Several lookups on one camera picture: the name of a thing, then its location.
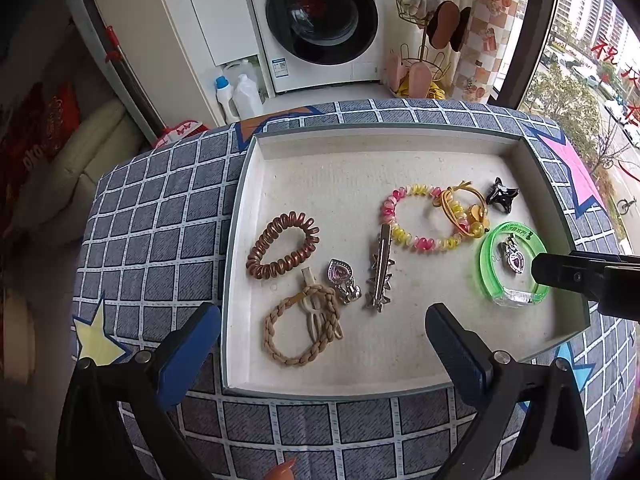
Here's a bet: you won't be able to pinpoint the beige hair claw clip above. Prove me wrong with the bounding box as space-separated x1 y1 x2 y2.
300 267 346 342

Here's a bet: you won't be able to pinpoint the brown slipper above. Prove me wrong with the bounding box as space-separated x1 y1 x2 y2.
431 1 461 47

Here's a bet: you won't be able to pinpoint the red white fabric bag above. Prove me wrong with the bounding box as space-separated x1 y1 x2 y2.
155 119 211 150

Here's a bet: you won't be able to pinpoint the white shallow tray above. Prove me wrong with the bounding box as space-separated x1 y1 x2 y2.
221 127 592 402

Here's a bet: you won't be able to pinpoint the green translucent bracelet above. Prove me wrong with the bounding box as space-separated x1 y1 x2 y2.
472 221 549 307

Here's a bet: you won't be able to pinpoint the yellow slippers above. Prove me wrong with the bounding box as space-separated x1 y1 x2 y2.
395 77 448 100

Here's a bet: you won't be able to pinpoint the white cabinet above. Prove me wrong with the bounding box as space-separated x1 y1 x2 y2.
80 0 273 131

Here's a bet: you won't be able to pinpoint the cream sofa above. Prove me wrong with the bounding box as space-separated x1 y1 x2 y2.
30 97 146 248

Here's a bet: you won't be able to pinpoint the white plastic jug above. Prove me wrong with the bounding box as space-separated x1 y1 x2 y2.
222 59 261 86

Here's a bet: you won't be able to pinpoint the person's left hand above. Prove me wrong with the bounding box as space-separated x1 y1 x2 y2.
265 457 299 480

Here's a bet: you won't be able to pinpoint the beige braided hair tie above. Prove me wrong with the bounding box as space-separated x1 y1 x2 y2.
260 284 343 366

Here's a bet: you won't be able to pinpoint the red cushion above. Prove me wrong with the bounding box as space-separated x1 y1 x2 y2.
0 82 81 231

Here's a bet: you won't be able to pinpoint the silver star hair clip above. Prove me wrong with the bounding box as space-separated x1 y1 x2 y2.
364 223 396 313

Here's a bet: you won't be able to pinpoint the blue plaid star cloth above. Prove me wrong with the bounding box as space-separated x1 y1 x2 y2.
70 99 640 480

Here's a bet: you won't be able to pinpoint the brown spiral hair tie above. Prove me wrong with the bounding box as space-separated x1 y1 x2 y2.
246 212 321 281

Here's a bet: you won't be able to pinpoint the gold wire shoe rack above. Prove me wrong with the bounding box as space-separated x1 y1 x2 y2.
387 0 451 98

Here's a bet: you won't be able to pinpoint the dark slipper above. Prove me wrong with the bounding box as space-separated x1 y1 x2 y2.
450 6 473 52

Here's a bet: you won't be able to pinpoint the white washing machine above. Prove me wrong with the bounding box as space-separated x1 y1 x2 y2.
240 0 388 93

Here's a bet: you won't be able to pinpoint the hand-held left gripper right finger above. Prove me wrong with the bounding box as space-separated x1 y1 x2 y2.
425 302 593 480

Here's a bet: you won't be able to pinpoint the white blue-capped detergent bottle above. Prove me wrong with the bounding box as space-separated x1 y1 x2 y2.
215 76 241 123

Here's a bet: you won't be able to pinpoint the yellow beaded hair tie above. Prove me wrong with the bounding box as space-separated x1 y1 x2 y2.
432 181 490 238

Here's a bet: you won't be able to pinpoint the pink slipper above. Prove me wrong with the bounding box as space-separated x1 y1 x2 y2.
386 50 406 86
407 62 431 98

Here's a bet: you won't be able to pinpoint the pink checkered curtain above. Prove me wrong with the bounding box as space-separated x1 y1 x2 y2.
452 0 521 106

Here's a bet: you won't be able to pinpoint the purple heart pendant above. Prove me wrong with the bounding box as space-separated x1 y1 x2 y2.
499 235 526 276

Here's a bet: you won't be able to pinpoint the pink yellow spiral hair tie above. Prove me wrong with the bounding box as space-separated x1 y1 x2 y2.
382 184 476 255

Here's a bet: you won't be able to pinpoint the black hair claw clip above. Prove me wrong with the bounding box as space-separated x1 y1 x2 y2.
486 176 520 215

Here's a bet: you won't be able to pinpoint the clear plastic jug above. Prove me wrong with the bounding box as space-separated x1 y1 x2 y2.
232 74 263 118

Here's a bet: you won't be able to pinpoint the red window decal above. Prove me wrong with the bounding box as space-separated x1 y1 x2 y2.
590 35 640 126

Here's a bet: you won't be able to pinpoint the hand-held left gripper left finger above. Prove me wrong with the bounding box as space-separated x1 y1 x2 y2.
55 301 222 480

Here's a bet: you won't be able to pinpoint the pink heart charm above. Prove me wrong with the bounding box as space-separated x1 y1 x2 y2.
327 259 362 306

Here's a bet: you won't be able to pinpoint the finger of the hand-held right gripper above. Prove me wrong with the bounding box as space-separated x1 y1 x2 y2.
531 252 608 298

